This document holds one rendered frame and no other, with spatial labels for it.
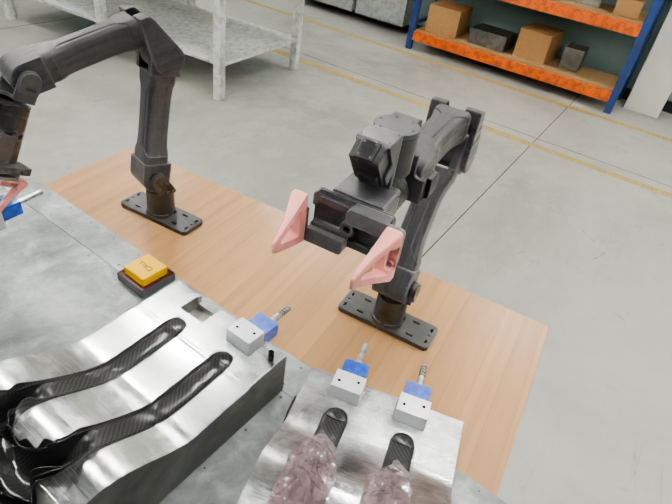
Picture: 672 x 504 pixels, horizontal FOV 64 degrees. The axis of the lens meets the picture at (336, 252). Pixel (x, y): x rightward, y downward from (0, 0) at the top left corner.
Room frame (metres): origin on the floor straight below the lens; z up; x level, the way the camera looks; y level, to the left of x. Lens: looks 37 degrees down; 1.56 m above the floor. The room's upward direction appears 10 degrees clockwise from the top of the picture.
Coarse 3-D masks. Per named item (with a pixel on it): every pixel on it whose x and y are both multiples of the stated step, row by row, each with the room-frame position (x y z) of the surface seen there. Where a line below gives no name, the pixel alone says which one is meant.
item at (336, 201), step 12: (324, 192) 0.54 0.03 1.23; (336, 192) 0.54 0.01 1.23; (324, 204) 0.54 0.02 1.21; (336, 204) 0.53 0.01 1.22; (348, 204) 0.53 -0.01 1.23; (324, 216) 0.54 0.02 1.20; (336, 216) 0.54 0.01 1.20; (348, 228) 0.53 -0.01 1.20; (348, 240) 0.52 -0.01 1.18; (360, 240) 0.52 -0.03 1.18; (372, 240) 0.52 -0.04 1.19; (360, 252) 0.52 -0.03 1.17
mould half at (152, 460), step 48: (96, 336) 0.56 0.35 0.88; (192, 336) 0.59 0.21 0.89; (0, 384) 0.41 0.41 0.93; (144, 384) 0.49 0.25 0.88; (240, 384) 0.52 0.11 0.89; (48, 432) 0.36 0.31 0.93; (144, 432) 0.40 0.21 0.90; (192, 432) 0.43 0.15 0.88; (48, 480) 0.30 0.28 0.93; (96, 480) 0.31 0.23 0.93; (144, 480) 0.35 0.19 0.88
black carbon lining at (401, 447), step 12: (336, 408) 0.53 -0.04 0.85; (324, 420) 0.50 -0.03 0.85; (336, 420) 0.51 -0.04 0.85; (324, 432) 0.48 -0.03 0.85; (336, 432) 0.49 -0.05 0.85; (336, 444) 0.46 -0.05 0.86; (396, 444) 0.48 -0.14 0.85; (408, 444) 0.49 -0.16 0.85; (396, 456) 0.46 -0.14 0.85; (408, 456) 0.47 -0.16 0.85; (408, 468) 0.44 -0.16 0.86
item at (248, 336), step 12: (240, 324) 0.61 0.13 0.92; (252, 324) 0.61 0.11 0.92; (264, 324) 0.63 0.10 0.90; (276, 324) 0.64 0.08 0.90; (228, 336) 0.59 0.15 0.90; (240, 336) 0.58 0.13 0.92; (252, 336) 0.59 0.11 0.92; (264, 336) 0.61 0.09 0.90; (240, 348) 0.58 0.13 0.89; (252, 348) 0.58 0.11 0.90
